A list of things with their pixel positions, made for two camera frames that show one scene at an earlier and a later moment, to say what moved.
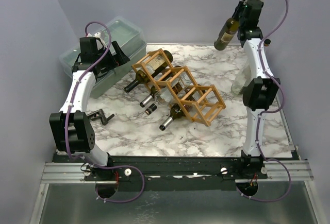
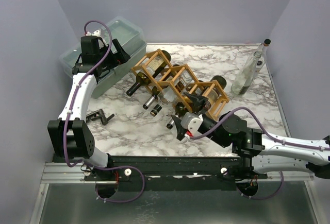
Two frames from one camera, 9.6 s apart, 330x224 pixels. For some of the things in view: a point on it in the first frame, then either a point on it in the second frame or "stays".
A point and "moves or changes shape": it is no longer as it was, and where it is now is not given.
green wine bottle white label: x=180 y=110 → x=208 y=105
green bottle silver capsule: x=227 y=34 → x=213 y=95
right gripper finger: x=237 y=11 → x=181 y=130
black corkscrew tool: x=99 y=114 stays
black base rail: x=168 y=173 stays
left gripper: x=115 y=60 stays
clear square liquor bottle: x=169 y=93 moves or changes shape
